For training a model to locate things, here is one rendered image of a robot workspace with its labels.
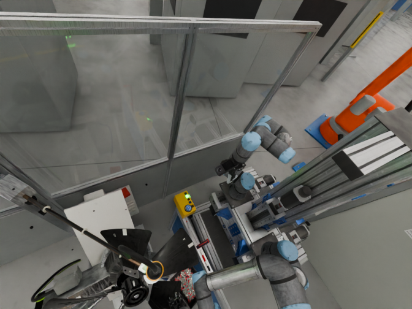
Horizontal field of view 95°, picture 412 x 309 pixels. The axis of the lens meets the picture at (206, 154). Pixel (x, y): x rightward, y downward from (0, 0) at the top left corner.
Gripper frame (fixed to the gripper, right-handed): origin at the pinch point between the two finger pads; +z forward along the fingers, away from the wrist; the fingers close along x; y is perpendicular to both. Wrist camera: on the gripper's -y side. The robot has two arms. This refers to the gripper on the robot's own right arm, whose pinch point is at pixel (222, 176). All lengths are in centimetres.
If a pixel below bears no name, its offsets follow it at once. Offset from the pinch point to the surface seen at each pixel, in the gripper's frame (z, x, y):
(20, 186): -10, 25, -83
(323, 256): 120, -104, 129
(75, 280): 33, -10, -83
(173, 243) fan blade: 25.9, -17.0, -35.3
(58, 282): 33, -7, -90
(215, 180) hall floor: 148, 40, 70
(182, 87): -26, 45, -8
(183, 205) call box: 40.8, 3.3, -17.1
